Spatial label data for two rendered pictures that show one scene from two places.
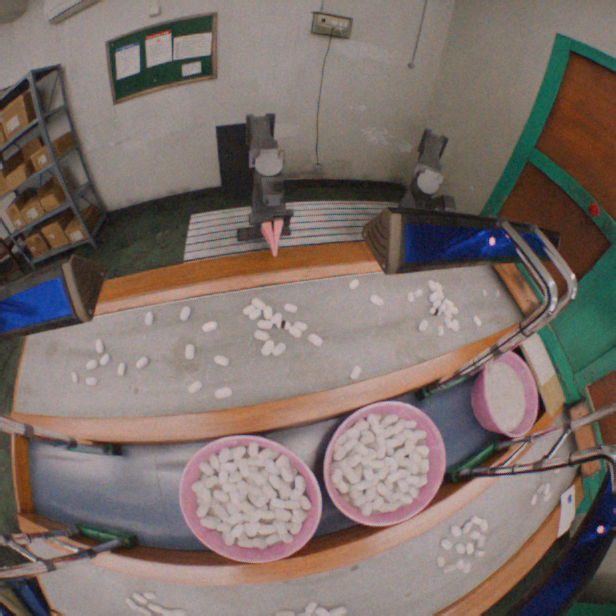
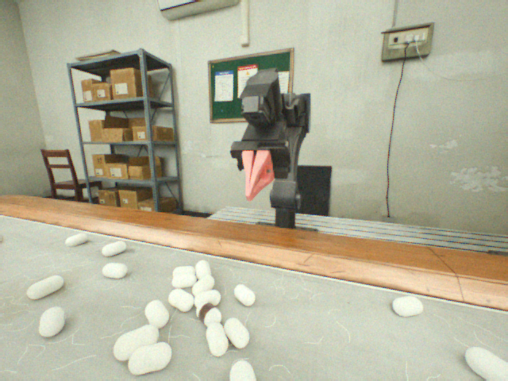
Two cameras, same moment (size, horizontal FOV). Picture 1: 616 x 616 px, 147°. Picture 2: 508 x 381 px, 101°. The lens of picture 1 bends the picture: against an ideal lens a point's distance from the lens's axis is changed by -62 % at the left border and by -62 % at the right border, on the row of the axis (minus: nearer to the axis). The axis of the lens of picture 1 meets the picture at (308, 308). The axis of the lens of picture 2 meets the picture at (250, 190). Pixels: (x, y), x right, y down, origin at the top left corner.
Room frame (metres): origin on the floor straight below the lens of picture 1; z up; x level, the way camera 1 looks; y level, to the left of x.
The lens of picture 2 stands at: (0.16, -0.12, 0.93)
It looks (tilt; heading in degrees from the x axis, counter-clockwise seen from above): 12 degrees down; 42
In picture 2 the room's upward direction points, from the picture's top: straight up
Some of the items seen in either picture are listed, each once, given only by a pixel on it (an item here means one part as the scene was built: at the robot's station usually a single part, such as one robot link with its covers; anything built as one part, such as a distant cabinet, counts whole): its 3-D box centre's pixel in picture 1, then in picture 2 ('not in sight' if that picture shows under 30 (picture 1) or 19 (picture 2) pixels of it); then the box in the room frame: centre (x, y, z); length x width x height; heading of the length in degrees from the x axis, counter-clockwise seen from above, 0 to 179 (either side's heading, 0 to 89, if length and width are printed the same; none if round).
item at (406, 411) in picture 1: (382, 463); not in sight; (-0.01, -0.21, 0.72); 0.27 x 0.27 x 0.10
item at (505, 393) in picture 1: (500, 397); not in sight; (0.16, -0.62, 0.71); 0.22 x 0.22 x 0.06
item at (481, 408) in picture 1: (503, 396); not in sight; (0.16, -0.62, 0.72); 0.27 x 0.27 x 0.10
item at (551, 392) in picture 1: (542, 367); not in sight; (0.24, -0.82, 0.77); 0.33 x 0.15 x 0.01; 22
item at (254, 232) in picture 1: (263, 224); (285, 219); (0.69, 0.21, 0.71); 0.20 x 0.07 x 0.08; 112
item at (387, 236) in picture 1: (508, 236); not in sight; (0.35, -0.35, 1.08); 0.62 x 0.08 x 0.07; 112
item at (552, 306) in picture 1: (480, 321); not in sight; (0.28, -0.38, 0.90); 0.20 x 0.19 x 0.45; 112
